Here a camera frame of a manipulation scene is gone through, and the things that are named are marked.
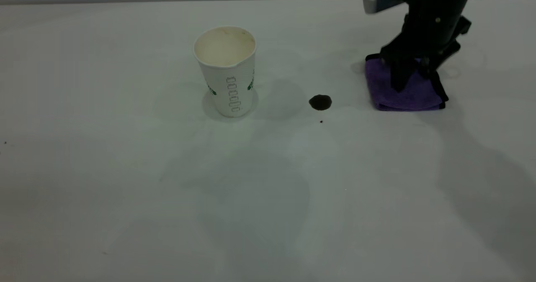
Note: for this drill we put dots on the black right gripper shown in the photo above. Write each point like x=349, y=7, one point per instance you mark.
x=431, y=22

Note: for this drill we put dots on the purple cloth with black trim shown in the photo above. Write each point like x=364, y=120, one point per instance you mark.
x=412, y=100

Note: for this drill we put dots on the white paper coffee cup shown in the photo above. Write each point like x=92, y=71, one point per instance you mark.
x=228, y=77

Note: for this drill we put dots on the dark coffee spill stain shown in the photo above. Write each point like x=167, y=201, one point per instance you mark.
x=320, y=102

